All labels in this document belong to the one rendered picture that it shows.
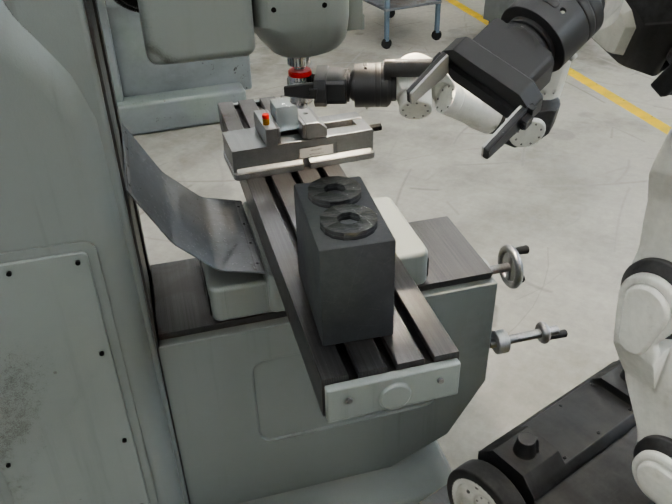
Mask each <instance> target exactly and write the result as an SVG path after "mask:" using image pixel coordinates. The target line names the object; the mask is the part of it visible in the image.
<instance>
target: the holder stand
mask: <svg viewBox="0 0 672 504"><path fill-rule="evenodd" d="M294 198H295V215H296V231H297V247H298V264H299V273H300V276H301V279H302V283H303V286H304V289H305V292H306V295H307V298H308V301H309V305H310V308H311V311H312V314H313V317H314V320H315V323H316V327H317V330H318V333H319V336H320V339H321V342H322V345H323V346H328V345H334V344H340V343H346V342H352V341H358V340H364V339H371V338H377V337H383V336H389V335H392V334H393V320H394V287H395V253H396V240H395V238H394V236H393V235H392V233H391V231H390V229H389V227H388V226H387V224H386V222H385V220H384V218H383V217H382V215H381V213H380V211H379V209H378V208H377V206H376V204H375V202H374V200H373V199H372V197H371V195H370V193H369V191H368V190H367V188H366V186H365V184H364V182H363V181H362V179H361V177H360V176H357V177H349V178H348V177H342V176H328V177H324V178H319V179H317V180H315V181H313V182H308V183H300V184H295V185H294Z"/></svg>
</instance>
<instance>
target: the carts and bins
mask: <svg viewBox="0 0 672 504"><path fill-rule="evenodd" d="M363 1H365V2H367V3H369V4H371V5H373V6H375V7H377V8H379V9H381V10H383V11H384V39H383V40H382V42H381V46H382V47H383V48H385V49H389V48H390V47H391V44H392V42H391V40H390V39H389V23H390V18H392V17H393V16H394V15H395V10H401V9H408V8H414V7H421V6H427V5H434V4H436V6H435V25H434V31H433V32H432V35H431V36H432V39H434V40H439V39H440V38H441V35H442V34H441V31H439V29H440V12H441V3H442V1H441V0H363Z"/></svg>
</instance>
